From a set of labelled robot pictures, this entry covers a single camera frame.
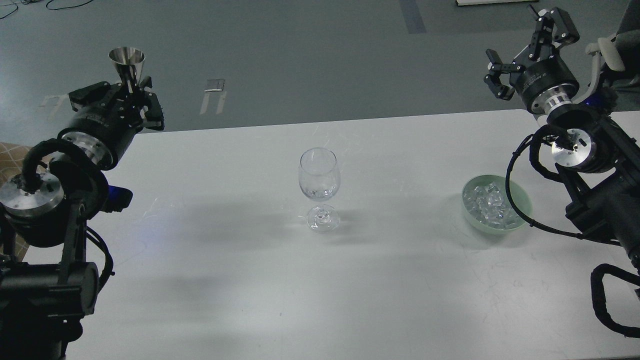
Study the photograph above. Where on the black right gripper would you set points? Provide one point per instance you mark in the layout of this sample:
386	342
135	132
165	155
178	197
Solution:
554	30

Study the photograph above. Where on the clear ice cubes pile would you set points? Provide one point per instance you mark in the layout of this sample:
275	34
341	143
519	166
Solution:
487	204

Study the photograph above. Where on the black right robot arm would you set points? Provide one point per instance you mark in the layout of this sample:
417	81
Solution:
580	146

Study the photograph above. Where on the clear wine glass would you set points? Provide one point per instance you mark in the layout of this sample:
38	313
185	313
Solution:
319	179

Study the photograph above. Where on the white board on floor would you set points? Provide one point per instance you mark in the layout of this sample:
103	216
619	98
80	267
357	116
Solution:
482	2

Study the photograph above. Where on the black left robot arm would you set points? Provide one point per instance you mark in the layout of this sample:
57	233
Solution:
53	264

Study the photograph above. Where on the steel cocktail jigger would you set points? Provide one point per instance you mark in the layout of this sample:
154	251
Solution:
128	63

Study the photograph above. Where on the green bowl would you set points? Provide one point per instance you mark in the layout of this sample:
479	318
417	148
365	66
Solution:
517	194

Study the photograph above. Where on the white office chair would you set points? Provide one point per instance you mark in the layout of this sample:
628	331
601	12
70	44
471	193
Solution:
615	70

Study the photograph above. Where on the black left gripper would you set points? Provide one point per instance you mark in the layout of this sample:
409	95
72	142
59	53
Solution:
104	126

